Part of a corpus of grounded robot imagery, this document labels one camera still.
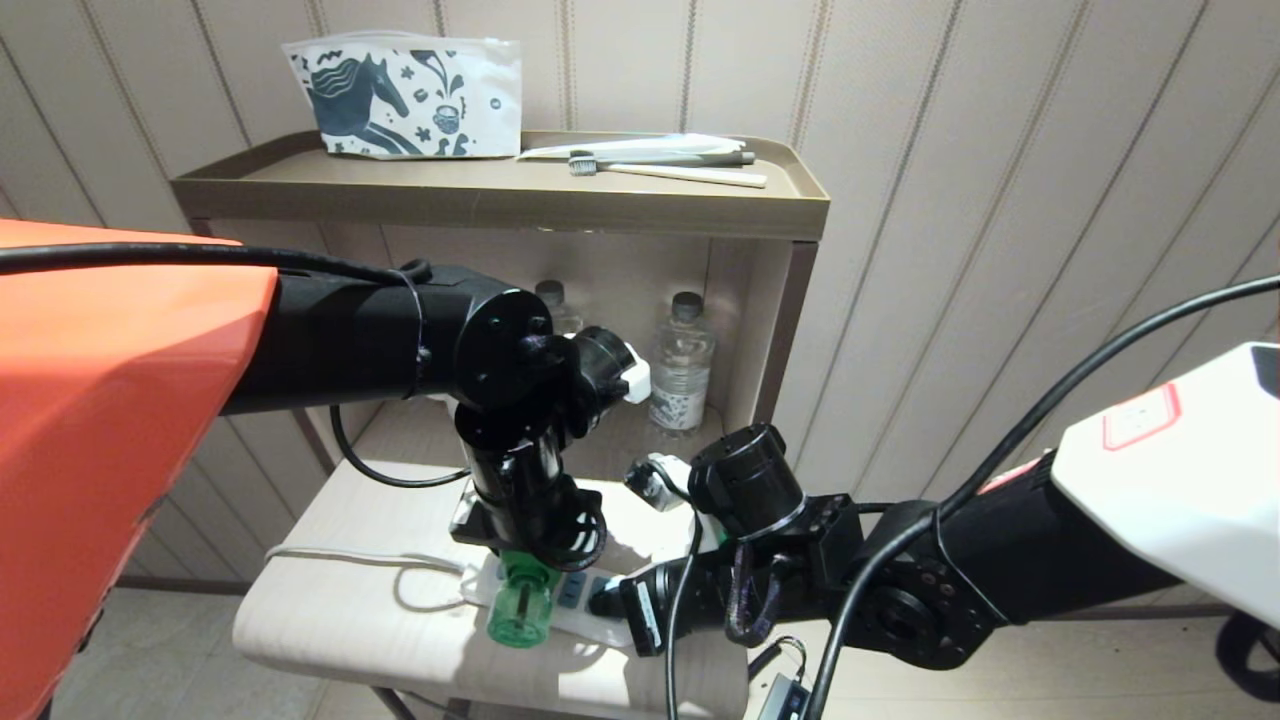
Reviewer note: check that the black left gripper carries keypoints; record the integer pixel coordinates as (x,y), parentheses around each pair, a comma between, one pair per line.
(520,515)

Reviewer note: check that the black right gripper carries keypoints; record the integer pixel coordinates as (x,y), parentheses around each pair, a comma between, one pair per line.
(680,605)

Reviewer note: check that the white power strip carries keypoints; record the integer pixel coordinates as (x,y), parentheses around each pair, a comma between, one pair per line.
(578,598)

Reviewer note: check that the green plug-in mosquito repellent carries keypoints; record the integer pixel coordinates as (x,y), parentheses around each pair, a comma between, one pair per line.
(522,610)

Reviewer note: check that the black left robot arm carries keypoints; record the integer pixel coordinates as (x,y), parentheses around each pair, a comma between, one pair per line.
(350,340)

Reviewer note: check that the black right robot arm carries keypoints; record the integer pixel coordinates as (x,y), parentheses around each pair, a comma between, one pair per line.
(1000,560)

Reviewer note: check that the clear water bottle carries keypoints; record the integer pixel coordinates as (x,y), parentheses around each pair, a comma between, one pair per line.
(683,370)
(550,295)

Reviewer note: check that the brown wooden bedside shelf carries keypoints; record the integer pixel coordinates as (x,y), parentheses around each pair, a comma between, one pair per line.
(500,195)

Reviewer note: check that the clear plastic toothbrush wrapper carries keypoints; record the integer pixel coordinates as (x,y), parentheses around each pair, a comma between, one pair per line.
(620,147)

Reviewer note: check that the white horse print pouch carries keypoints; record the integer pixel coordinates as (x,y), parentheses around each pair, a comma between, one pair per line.
(410,98)

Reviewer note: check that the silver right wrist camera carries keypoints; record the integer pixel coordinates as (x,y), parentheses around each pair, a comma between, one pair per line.
(655,482)

